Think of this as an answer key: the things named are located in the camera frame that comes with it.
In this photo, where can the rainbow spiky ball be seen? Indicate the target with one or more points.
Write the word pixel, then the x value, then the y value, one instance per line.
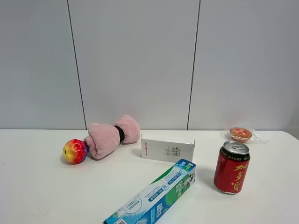
pixel 75 151

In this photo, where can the blue green toothpaste box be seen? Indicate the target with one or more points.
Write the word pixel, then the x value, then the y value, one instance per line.
pixel 149 205

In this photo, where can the white cardboard box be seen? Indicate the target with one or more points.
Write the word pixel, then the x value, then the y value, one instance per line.
pixel 169 149

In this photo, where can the wrapped egg tart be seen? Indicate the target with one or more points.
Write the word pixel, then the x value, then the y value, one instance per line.
pixel 244 135

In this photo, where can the pink towel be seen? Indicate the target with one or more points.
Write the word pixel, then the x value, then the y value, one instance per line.
pixel 103 139

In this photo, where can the red drink can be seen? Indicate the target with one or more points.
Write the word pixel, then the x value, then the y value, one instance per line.
pixel 231 168

